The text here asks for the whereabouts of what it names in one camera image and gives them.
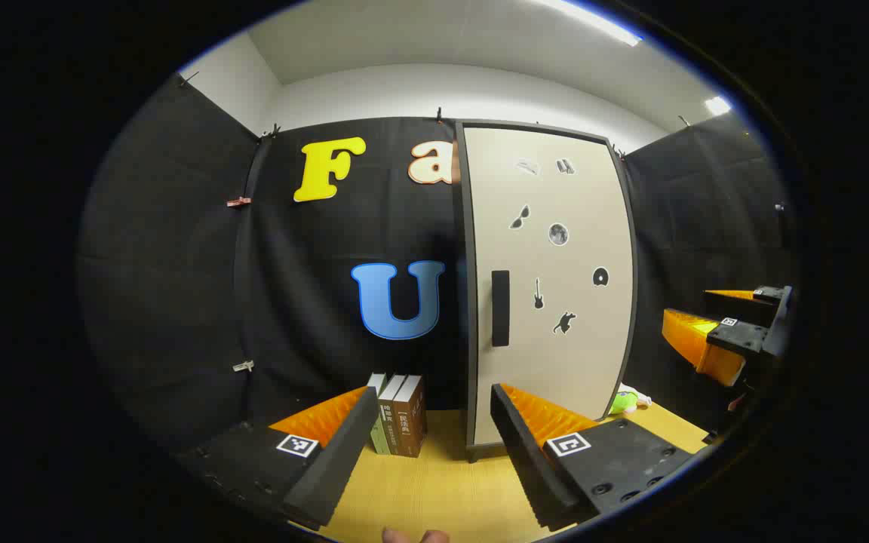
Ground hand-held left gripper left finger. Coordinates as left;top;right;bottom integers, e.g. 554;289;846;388
174;385;380;531

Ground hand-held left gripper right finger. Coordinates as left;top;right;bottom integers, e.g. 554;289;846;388
489;382;698;532

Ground beige cabinet door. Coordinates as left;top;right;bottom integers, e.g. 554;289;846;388
463;127;635;447

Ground black cabinet door handle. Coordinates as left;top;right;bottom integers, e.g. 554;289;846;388
491;270;511;348

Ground grey cabinet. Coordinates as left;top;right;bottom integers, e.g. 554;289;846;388
452;118;640;463

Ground brown book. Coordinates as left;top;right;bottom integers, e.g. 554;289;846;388
376;374;407;457
392;376;428;459

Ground green and white plush toy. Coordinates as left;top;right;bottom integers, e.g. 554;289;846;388
606;383;653;416

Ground black backdrop cloth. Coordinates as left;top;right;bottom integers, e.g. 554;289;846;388
76;72;797;461

